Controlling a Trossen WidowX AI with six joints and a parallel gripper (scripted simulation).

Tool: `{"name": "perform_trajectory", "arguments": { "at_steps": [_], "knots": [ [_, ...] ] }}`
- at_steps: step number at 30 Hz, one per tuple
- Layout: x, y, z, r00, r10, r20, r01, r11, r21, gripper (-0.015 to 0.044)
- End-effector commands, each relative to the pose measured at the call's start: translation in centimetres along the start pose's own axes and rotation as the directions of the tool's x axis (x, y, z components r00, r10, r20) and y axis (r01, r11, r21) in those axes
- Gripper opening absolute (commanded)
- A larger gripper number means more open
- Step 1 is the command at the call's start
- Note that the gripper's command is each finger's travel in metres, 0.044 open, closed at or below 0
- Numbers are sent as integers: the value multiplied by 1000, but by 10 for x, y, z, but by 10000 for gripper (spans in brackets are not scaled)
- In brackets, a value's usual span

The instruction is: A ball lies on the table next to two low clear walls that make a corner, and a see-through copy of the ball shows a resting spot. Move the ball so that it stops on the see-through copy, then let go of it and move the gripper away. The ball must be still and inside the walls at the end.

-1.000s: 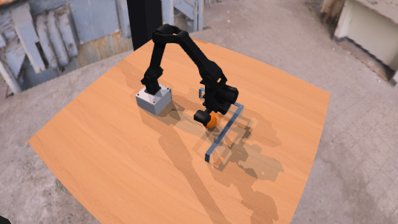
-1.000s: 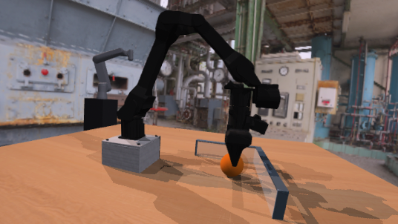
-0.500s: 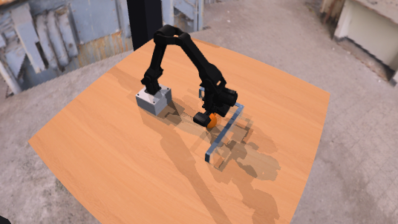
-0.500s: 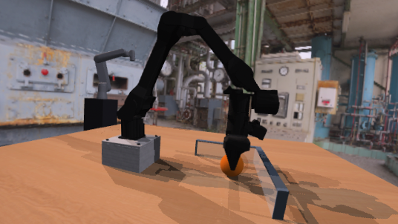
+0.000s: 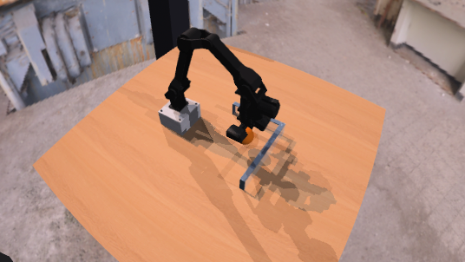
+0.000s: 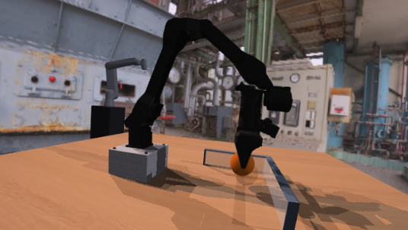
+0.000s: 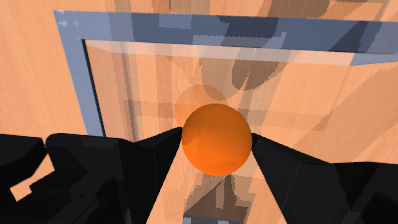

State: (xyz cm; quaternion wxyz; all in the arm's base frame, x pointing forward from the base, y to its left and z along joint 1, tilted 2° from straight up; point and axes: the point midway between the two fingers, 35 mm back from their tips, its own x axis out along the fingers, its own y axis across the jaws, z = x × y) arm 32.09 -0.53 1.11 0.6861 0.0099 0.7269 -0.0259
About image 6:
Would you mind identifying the clear l-shaped low wall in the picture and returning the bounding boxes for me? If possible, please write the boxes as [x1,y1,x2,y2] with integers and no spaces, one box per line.
[204,151,288,227]

